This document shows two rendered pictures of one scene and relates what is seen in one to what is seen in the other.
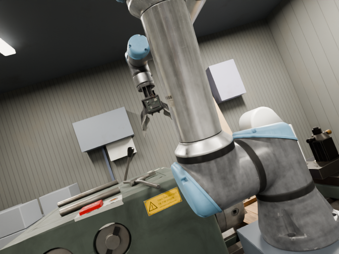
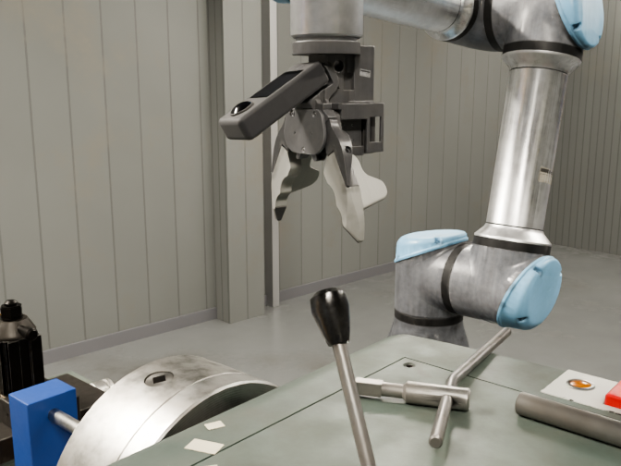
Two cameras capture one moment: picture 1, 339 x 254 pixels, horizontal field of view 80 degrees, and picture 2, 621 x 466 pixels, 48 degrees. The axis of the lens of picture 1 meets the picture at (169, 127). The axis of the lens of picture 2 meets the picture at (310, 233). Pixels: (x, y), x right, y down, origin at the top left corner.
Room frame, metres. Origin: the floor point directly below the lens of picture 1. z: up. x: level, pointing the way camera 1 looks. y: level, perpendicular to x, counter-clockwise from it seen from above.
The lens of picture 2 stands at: (1.25, 0.65, 1.56)
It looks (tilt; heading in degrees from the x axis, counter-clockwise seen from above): 12 degrees down; 236
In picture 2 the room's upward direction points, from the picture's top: straight up
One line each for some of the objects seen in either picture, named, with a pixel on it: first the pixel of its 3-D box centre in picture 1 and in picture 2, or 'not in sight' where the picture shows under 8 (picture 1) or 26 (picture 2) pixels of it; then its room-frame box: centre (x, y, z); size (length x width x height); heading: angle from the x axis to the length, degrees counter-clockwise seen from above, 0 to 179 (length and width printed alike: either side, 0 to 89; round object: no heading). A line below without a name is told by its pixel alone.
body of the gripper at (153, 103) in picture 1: (150, 99); (332, 101); (0.80, 0.03, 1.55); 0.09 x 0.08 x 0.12; 2
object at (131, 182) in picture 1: (143, 178); (410, 392); (0.80, 0.16, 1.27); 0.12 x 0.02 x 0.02; 129
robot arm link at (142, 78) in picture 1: (144, 80); (324, 22); (0.81, 0.03, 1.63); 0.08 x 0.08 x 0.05
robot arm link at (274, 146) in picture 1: (266, 154); (433, 269); (0.44, -0.17, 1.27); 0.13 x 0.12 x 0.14; 102
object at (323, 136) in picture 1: (319, 136); (12, 325); (1.02, -0.67, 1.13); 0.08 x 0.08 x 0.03
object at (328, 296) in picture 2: (130, 151); (332, 315); (0.92, 0.20, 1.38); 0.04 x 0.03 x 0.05; 105
